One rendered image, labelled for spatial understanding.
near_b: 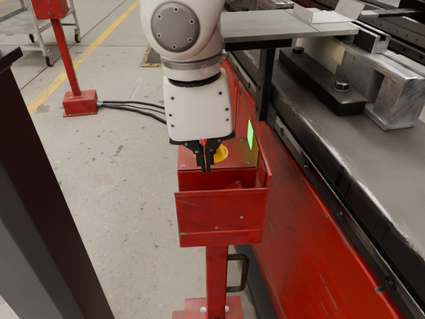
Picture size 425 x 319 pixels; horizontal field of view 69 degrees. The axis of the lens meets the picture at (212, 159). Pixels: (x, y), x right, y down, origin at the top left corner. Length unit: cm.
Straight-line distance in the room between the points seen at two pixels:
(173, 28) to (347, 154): 33
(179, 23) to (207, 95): 15
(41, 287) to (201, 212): 40
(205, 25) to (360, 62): 40
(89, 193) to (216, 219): 129
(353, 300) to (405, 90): 34
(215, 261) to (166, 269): 61
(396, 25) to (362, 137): 49
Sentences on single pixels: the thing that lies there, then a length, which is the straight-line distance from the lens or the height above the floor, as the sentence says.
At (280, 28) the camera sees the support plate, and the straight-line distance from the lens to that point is 65.
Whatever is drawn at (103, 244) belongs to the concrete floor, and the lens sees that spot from 153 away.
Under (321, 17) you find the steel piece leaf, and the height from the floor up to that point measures 100.
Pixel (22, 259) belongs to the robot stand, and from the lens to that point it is 71.
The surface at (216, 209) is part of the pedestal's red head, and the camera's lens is 54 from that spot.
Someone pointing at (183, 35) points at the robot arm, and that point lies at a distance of 31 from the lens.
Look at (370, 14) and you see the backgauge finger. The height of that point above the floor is 100.
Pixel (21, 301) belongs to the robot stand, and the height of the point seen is 49.
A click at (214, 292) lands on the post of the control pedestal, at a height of 35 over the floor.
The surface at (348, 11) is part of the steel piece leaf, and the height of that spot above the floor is 101.
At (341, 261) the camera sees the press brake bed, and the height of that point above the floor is 73.
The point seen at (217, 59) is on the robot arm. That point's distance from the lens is 42.
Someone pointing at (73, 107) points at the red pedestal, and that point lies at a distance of 252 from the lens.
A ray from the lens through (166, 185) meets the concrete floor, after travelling 173.
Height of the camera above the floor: 116
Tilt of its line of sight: 38 degrees down
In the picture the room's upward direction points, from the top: straight up
